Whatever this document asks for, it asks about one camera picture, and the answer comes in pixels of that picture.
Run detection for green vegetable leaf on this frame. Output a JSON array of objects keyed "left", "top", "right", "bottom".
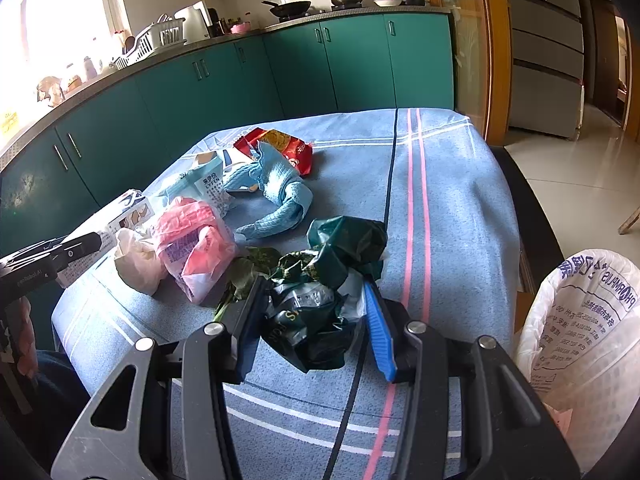
[{"left": 214, "top": 247, "right": 281, "bottom": 322}]

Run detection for dark green plastic bag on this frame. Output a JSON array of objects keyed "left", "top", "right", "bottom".
[{"left": 260, "top": 216, "right": 387, "bottom": 373}]

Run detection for pink plastic bag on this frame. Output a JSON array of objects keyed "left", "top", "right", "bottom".
[{"left": 154, "top": 196, "right": 238, "bottom": 304}]

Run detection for white tissue paper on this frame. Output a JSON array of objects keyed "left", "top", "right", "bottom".
[{"left": 114, "top": 229, "right": 167, "bottom": 296}]

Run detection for white cardboard box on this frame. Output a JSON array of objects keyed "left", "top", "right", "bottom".
[{"left": 56, "top": 190, "right": 154, "bottom": 288}]

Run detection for light blue knitted cloth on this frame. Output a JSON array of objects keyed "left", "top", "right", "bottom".
[{"left": 224, "top": 141, "right": 314, "bottom": 240}]

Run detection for red snack wrapper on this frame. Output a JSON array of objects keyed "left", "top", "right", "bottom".
[{"left": 233, "top": 127, "right": 312, "bottom": 177}]

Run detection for white lined trash bin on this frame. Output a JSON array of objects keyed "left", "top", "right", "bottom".
[{"left": 513, "top": 249, "right": 639, "bottom": 474}]

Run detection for teal kitchen cabinets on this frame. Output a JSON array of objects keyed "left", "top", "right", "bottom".
[{"left": 0, "top": 11, "right": 456, "bottom": 351}]

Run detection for person's left hand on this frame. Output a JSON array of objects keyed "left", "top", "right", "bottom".
[{"left": 9, "top": 297, "right": 38, "bottom": 379}]

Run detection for white dish rack basket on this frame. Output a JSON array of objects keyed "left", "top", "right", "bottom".
[{"left": 113, "top": 18, "right": 186, "bottom": 70}]

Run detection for pink container on counter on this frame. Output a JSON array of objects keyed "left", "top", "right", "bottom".
[{"left": 231, "top": 22, "right": 252, "bottom": 35}]

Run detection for black wok pan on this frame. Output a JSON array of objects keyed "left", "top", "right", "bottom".
[{"left": 262, "top": 0, "right": 311, "bottom": 23}]

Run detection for white bowl red lid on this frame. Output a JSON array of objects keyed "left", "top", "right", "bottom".
[{"left": 374, "top": 0, "right": 402, "bottom": 8}]

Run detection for silver refrigerator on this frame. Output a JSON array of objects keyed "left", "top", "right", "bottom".
[{"left": 508, "top": 0, "right": 585, "bottom": 139}]

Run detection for wooden framed glass door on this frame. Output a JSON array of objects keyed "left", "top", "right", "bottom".
[{"left": 430, "top": 0, "right": 512, "bottom": 146}]

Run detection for black cable on table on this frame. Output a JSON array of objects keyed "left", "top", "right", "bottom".
[{"left": 322, "top": 107, "right": 399, "bottom": 480}]

